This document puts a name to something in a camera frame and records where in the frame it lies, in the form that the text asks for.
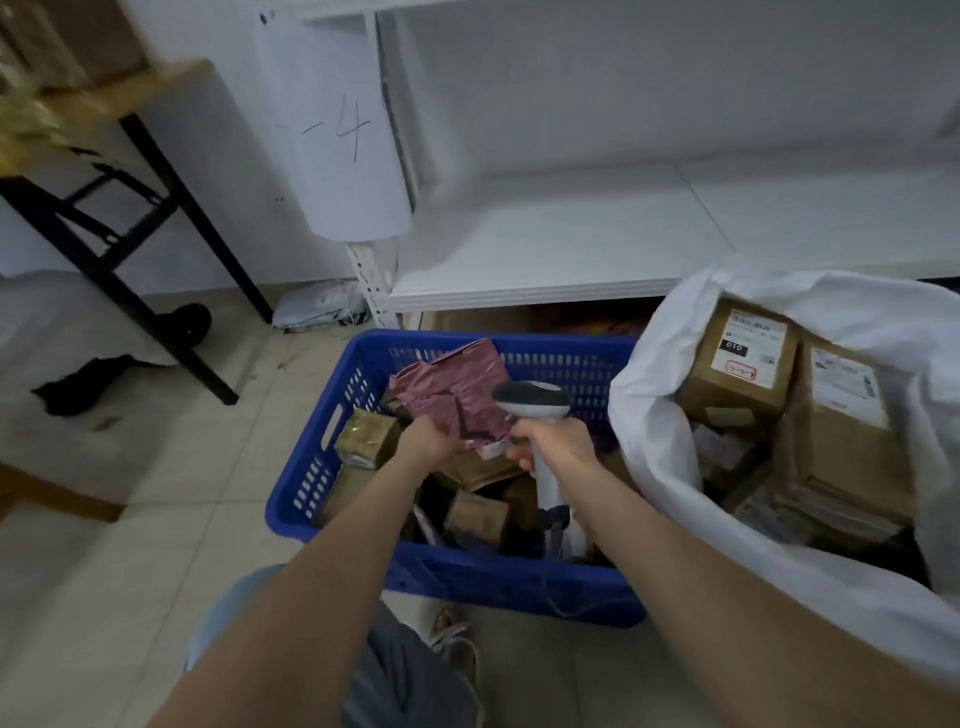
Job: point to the white woven sack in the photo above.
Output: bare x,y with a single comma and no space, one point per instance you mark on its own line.
660,420

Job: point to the person's left leg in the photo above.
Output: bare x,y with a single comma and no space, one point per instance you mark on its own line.
405,690

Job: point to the person's sandal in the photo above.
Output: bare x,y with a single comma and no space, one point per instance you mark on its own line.
457,645

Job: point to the wooden folding table black legs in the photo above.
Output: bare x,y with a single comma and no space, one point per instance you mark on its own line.
150,86

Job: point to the pink mailer bag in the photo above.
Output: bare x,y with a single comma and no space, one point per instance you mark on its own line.
465,382

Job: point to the pile of parcels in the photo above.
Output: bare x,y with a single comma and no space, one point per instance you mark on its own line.
367,439

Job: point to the white paper sign sheet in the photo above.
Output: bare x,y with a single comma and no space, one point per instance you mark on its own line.
337,165

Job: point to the person's left forearm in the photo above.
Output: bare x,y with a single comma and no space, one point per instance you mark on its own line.
300,615

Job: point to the grey plastic mailer bag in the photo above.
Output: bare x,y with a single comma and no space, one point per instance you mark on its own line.
319,306

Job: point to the person's right hand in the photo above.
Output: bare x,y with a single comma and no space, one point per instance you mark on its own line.
570,450

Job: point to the wooden chair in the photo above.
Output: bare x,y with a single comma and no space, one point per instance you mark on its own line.
60,495

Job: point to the blue plastic crate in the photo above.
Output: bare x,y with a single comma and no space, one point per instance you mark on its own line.
487,585

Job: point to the grey handheld barcode scanner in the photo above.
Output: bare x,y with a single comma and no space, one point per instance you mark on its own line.
532,397

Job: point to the person's right forearm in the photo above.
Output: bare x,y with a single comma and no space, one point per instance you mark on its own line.
750,615

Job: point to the squat brown box glossy tape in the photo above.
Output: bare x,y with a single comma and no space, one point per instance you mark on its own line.
712,390

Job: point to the white metal shelf rack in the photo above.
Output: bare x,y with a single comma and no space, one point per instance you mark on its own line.
562,240

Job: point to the brown packets on table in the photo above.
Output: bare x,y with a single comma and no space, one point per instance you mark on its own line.
30,52
105,41

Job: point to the person's left hand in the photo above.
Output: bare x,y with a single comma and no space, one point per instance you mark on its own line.
427,446

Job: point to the crumpled yellowish paper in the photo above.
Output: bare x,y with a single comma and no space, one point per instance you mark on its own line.
26,124

